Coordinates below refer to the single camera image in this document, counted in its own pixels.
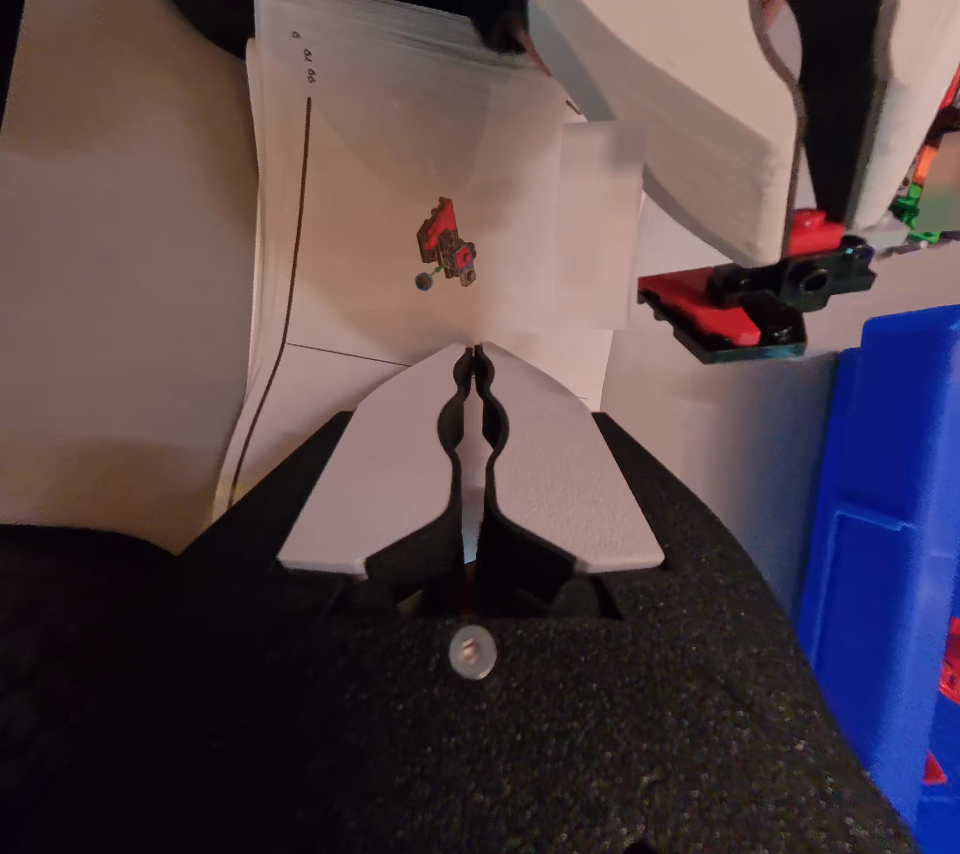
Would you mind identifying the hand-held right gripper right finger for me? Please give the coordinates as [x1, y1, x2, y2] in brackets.
[474, 342, 667, 608]

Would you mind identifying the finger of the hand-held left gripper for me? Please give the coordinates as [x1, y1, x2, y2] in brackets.
[723, 0, 960, 233]
[525, 0, 800, 268]

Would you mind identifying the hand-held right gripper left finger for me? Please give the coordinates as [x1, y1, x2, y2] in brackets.
[277, 342, 476, 596]

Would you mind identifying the red and black brick assembly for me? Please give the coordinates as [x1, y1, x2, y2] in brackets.
[636, 209, 879, 366]

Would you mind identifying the white instruction booklet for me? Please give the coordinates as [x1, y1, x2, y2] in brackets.
[213, 0, 650, 533]

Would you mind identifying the blue plastic bin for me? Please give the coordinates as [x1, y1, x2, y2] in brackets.
[795, 305, 960, 854]

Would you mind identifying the person's black clothing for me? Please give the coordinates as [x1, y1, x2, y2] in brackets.
[0, 522, 189, 854]

